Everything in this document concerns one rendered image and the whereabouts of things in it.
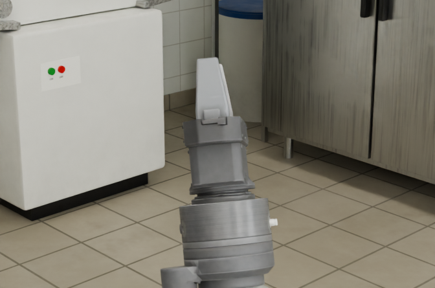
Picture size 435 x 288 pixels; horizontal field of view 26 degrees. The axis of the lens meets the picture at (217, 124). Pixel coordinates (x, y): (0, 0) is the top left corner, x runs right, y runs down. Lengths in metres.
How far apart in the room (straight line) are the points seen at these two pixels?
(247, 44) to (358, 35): 1.18
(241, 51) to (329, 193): 1.25
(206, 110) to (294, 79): 3.76
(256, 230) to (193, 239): 0.06
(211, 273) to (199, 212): 0.06
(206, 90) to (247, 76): 4.54
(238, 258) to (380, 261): 3.01
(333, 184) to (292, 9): 0.87
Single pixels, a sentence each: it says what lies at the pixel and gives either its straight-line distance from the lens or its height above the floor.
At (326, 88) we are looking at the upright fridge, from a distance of 4.53.
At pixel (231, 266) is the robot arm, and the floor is 1.29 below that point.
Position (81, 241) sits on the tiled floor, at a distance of 4.04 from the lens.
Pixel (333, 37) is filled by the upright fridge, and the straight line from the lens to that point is 4.44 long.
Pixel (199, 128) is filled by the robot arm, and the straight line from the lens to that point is 0.88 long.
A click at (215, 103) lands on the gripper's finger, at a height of 1.43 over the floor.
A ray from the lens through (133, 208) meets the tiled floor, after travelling 4.34.
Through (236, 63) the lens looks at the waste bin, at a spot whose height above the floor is 0.35.
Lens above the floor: 1.69
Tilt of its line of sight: 18 degrees down
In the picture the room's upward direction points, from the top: straight up
